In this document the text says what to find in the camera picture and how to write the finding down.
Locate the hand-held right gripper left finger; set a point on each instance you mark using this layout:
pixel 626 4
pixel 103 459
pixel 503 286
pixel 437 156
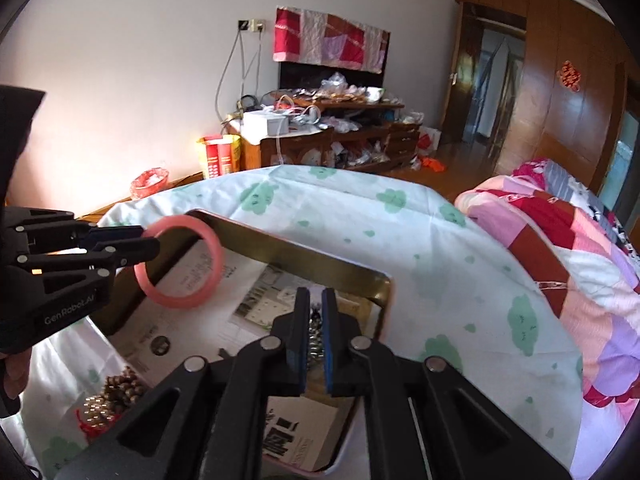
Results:
pixel 300 342

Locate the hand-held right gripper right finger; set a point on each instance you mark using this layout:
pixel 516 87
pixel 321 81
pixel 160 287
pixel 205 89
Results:
pixel 330 345

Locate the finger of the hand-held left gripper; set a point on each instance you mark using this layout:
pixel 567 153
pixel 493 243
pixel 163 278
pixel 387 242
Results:
pixel 135 251
pixel 120 232

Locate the pink bangle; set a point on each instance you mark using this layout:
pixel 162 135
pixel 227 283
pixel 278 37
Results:
pixel 215 245

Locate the pink tin box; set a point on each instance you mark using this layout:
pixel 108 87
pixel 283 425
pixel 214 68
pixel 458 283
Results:
pixel 300 255

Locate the person's left hand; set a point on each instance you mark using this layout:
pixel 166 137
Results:
pixel 15 375

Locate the trash bin with red bag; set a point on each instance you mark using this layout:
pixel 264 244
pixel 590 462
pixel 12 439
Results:
pixel 149 182

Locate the printed paper lining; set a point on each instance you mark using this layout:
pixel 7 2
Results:
pixel 215 305

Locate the red yellow carton box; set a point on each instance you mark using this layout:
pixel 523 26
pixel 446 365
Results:
pixel 220 157

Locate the cloud print tablecloth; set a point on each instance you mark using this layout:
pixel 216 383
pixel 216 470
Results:
pixel 425 260

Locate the white box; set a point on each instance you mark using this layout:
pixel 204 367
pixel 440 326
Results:
pixel 262 125

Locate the wooden television cabinet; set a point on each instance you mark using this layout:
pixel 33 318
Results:
pixel 295 147

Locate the orange red bag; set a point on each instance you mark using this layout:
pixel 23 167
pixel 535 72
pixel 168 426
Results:
pixel 432 164

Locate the red white plastic bag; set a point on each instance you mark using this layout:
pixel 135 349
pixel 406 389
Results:
pixel 427 141

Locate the black television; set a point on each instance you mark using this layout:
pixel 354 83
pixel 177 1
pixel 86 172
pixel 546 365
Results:
pixel 300 72

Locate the pile of plastic packets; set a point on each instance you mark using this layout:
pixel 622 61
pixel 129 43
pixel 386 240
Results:
pixel 345 87

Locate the patchwork quilt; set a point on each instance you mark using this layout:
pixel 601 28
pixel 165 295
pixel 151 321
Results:
pixel 575 260

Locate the red patchwork cover cloth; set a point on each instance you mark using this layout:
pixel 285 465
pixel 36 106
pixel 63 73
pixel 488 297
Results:
pixel 310 35

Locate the wooden door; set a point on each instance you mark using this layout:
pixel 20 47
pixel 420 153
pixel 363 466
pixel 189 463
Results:
pixel 457 85

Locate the wooden wardrobe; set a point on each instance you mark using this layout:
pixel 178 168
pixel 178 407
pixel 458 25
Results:
pixel 560 125

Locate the red paper decoration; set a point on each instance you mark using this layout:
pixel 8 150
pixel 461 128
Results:
pixel 570 76

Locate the wall socket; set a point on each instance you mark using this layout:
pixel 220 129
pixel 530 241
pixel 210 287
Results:
pixel 251 25

